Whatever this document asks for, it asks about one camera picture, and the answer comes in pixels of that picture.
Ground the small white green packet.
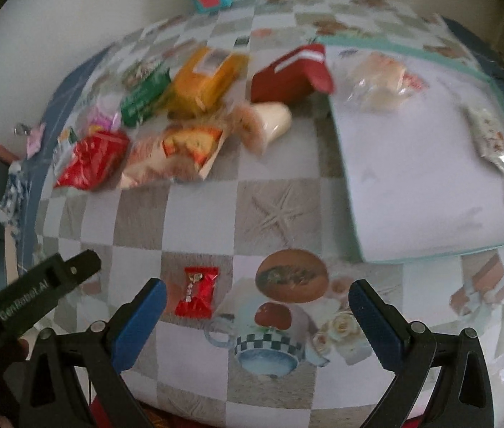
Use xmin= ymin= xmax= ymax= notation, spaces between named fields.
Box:
xmin=53 ymin=126 xmax=79 ymax=174

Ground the red snack packet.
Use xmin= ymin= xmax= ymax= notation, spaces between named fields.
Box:
xmin=53 ymin=130 xmax=130 ymax=192

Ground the clear bread packet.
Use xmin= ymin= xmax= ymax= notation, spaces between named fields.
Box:
xmin=339 ymin=51 xmax=429 ymax=112

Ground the white tray with teal edge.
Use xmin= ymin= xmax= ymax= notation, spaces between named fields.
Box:
xmin=314 ymin=36 xmax=504 ymax=264

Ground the small clear nut packet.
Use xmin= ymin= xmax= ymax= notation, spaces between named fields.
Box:
xmin=464 ymin=106 xmax=504 ymax=174

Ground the cream roll cake packet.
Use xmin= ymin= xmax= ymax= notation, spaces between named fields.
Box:
xmin=227 ymin=102 xmax=294 ymax=154

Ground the pink white snack packet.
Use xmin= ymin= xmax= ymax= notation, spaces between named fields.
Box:
xmin=83 ymin=102 xmax=123 ymax=137

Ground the yellow snack packet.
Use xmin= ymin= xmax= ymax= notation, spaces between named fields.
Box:
xmin=166 ymin=46 xmax=249 ymax=120

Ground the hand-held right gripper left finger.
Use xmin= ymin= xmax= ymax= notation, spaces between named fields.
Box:
xmin=20 ymin=277 xmax=168 ymax=428

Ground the orange bread packet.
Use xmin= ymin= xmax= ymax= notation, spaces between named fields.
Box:
xmin=120 ymin=125 xmax=226 ymax=188

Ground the checkered printed tablecloth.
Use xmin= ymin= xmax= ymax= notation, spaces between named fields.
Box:
xmin=24 ymin=0 xmax=504 ymax=411

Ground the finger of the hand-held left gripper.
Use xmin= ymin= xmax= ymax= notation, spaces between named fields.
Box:
xmin=52 ymin=250 xmax=102 ymax=297

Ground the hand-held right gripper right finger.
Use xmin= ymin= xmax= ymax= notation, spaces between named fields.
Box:
xmin=349 ymin=279 xmax=496 ymax=428

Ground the red box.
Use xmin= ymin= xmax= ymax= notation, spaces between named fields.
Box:
xmin=251 ymin=45 xmax=335 ymax=104

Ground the blue white plastic bag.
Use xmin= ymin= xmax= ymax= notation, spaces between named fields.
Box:
xmin=0 ymin=160 xmax=34 ymax=233

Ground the dark green snack packet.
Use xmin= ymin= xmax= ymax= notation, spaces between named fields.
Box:
xmin=120 ymin=70 xmax=172 ymax=128

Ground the small red candy packet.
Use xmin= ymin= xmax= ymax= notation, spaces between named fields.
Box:
xmin=174 ymin=266 xmax=220 ymax=319

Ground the pink cake packet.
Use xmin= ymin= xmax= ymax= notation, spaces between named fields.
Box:
xmin=25 ymin=122 xmax=47 ymax=159

